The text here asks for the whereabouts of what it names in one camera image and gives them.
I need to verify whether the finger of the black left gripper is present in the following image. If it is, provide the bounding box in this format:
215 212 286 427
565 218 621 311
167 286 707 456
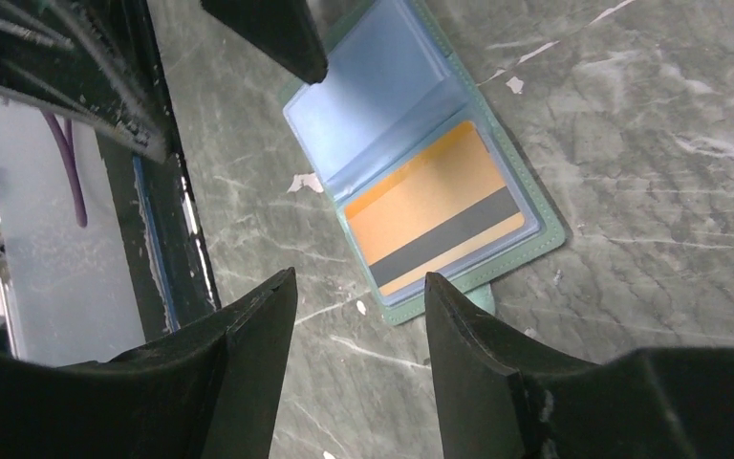
201 0 328 84

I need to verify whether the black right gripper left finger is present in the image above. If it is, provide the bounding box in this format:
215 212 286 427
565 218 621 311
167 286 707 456
0 268 298 458

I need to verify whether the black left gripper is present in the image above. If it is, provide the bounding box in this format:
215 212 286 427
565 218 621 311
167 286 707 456
0 1 171 163

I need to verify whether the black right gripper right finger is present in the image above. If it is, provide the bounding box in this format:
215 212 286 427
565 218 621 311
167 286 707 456
424 273 734 458

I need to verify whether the green card holder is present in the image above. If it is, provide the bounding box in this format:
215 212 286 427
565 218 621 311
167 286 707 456
283 1 566 325

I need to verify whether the orange credit card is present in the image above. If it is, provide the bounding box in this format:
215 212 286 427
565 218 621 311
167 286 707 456
343 120 537 301

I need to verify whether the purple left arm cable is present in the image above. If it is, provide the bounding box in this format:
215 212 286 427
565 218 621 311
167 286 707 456
40 110 90 230

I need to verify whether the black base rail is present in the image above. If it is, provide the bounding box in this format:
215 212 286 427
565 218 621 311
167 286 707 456
97 135 222 340

